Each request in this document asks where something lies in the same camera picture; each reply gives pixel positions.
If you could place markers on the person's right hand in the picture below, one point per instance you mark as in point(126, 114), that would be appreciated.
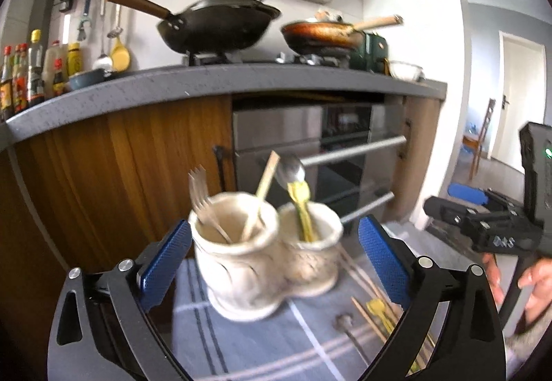
point(538, 276)

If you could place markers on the yellow mustard bottle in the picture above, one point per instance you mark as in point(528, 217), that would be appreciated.
point(74, 59)

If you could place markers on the small dark metal spoon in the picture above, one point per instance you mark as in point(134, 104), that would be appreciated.
point(344, 324)

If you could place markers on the white ceramic double utensil holder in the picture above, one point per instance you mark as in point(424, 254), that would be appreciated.
point(248, 281)

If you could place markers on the blue bowl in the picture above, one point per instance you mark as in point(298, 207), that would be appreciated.
point(86, 79)

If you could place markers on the silver spoon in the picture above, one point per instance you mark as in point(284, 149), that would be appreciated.
point(289, 170)

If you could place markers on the soy sauce bottle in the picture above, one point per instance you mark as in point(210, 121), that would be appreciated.
point(7, 106)

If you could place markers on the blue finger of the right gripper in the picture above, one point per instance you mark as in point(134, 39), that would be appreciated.
point(487, 198)
point(474, 216)

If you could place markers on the grey speckled countertop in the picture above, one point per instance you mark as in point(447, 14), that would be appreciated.
point(179, 83)

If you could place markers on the yellow plastic fork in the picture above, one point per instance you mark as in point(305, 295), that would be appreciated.
point(379, 308)

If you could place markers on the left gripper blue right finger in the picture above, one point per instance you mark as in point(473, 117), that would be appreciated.
point(384, 253)

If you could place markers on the wooden cabinet door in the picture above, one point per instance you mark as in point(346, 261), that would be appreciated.
point(107, 186)

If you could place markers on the yellow plastic spoon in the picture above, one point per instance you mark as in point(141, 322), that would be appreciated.
point(299, 193)

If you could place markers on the black wok with wooden handle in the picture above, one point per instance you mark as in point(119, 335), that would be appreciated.
point(209, 26)

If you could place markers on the brown frying pan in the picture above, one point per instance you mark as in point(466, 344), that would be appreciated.
point(331, 38)

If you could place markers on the wooden chair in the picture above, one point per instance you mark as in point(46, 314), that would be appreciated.
point(476, 142)

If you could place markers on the clear oil bottle yellow cap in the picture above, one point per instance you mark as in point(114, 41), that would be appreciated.
point(35, 84)

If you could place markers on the stainless steel oven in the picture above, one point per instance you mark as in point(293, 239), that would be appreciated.
point(348, 151)

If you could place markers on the glass bowl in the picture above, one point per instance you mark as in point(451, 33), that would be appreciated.
point(405, 71)

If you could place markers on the blue plaid cloth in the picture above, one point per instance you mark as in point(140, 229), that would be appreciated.
point(298, 342)

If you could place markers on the white door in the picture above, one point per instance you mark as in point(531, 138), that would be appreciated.
point(523, 73)

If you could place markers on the green kettle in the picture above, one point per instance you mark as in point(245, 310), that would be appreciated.
point(371, 56)

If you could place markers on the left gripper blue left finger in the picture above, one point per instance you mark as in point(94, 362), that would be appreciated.
point(159, 263)

